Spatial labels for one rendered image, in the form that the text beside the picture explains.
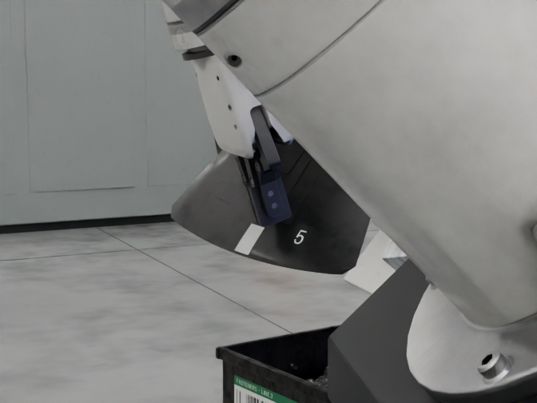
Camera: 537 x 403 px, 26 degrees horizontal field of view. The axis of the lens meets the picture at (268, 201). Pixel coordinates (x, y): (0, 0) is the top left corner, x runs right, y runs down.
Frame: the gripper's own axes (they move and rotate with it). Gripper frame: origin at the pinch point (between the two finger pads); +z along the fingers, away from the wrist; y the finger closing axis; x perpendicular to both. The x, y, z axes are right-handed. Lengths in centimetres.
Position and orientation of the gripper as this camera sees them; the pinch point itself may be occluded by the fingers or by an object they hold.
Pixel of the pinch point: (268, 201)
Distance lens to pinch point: 109.0
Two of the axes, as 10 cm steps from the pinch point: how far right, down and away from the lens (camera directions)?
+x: -9.0, 3.4, -2.7
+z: 2.8, 9.3, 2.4
